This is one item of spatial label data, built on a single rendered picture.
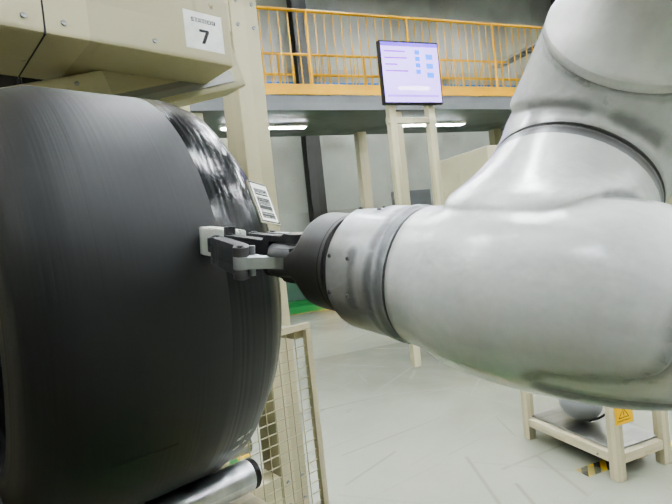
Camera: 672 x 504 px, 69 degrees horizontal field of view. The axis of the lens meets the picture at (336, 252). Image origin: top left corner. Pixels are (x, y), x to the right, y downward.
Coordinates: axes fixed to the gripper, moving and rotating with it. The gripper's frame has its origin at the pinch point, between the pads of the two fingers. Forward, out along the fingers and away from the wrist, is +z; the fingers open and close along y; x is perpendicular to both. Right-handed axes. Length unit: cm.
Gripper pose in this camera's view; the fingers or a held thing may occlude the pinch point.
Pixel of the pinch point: (222, 242)
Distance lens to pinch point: 51.8
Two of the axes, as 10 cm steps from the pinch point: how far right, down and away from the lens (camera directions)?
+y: -7.3, 0.9, -6.7
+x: 0.1, 9.9, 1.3
